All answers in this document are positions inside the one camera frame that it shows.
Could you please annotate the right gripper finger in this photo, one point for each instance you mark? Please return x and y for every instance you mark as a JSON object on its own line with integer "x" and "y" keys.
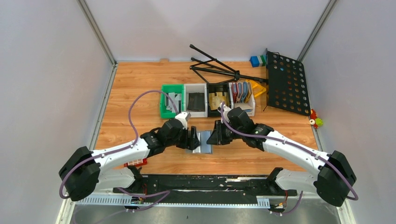
{"x": 214, "y": 138}
{"x": 218, "y": 126}

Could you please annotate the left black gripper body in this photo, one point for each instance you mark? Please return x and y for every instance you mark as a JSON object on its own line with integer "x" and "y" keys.
{"x": 184, "y": 139}

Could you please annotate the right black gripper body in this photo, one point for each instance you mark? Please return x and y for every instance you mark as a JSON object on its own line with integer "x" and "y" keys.
{"x": 228, "y": 135}

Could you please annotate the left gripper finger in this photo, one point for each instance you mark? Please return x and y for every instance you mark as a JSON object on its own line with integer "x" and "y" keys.
{"x": 193, "y": 133}
{"x": 194, "y": 143}

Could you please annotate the grey card holder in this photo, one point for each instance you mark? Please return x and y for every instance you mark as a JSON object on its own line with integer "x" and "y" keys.
{"x": 204, "y": 148}

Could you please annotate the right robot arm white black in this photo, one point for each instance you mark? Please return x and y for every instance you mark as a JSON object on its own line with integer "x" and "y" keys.
{"x": 328, "y": 174}

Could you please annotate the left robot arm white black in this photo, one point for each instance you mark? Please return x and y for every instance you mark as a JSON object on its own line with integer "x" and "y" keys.
{"x": 86, "y": 171}

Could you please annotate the white cards in green bin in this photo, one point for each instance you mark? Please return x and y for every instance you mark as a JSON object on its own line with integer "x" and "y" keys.
{"x": 173, "y": 102}

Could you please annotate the yellow brown packet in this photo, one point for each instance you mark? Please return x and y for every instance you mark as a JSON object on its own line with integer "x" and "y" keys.
{"x": 216, "y": 98}

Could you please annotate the white plastic bin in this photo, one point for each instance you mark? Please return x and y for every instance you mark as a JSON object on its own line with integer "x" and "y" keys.
{"x": 190, "y": 88}

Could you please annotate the green plastic bin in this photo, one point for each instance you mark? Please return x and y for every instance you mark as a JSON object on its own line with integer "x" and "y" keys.
{"x": 167, "y": 88}

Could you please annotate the white bin with wallets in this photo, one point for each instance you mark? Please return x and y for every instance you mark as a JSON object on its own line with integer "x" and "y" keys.
{"x": 242, "y": 96}

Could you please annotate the black plastic bin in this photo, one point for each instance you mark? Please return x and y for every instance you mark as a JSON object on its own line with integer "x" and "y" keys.
{"x": 217, "y": 88}

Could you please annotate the red toy brick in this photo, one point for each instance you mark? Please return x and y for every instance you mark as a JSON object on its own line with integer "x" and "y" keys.
{"x": 136, "y": 163}

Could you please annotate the black music stand tripod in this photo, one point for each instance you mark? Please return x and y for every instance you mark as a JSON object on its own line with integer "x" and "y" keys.
{"x": 213, "y": 65}

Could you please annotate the blue green toy blocks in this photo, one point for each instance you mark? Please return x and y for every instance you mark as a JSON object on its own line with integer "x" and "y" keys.
{"x": 258, "y": 61}

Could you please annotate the black perforated stand plate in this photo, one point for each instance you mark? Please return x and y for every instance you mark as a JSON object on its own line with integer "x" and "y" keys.
{"x": 287, "y": 85}

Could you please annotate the small colourful toy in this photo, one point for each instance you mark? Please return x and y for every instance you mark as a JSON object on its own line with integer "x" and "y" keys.
{"x": 315, "y": 121}

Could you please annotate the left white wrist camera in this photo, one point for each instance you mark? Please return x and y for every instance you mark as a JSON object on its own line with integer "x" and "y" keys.
{"x": 183, "y": 117}

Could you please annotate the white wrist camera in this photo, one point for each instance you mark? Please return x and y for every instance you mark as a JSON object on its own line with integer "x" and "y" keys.
{"x": 224, "y": 110}
{"x": 183, "y": 117}

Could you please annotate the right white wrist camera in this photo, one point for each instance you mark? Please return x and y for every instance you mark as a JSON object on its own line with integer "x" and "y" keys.
{"x": 224, "y": 110}

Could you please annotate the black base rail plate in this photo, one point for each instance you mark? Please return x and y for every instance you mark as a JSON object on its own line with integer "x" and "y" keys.
{"x": 227, "y": 191}

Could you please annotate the yellow triangle frame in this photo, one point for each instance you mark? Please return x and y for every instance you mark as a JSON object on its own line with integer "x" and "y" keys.
{"x": 254, "y": 89}

